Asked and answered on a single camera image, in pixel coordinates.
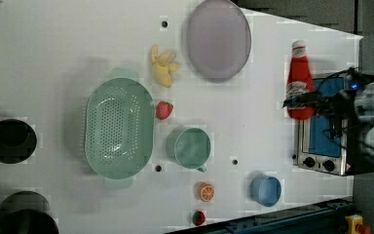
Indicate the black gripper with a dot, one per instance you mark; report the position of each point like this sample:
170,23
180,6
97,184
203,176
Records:
340,105

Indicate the red plush ketchup bottle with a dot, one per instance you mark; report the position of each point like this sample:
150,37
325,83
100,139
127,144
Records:
299,81

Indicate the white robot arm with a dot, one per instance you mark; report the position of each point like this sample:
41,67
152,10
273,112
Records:
364,106

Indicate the grey round plate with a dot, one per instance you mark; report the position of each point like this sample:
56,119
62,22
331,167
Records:
218,39

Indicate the silver toaster oven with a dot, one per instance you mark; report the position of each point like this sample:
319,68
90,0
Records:
332,145

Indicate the green mug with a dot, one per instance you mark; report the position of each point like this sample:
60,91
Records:
189,147

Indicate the yellow red emergency button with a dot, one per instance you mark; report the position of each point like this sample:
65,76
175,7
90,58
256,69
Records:
356,225

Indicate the plush orange slice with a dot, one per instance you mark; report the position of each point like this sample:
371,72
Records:
206,192

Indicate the red plush strawberry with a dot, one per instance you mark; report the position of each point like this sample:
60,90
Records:
163,110

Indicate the yellow plush banana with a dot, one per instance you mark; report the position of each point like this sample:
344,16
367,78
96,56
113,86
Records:
163,65

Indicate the small red plush fruit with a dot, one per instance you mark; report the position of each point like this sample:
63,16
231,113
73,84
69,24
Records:
198,218

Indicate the green perforated colander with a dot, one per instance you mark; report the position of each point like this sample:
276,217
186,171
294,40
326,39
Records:
119,128

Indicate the black round pot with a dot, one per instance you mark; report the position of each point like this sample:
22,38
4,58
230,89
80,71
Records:
18,141

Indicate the dark round pot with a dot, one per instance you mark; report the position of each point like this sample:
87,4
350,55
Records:
26,212

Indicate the blue metal rail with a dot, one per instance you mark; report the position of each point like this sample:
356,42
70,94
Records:
319,218

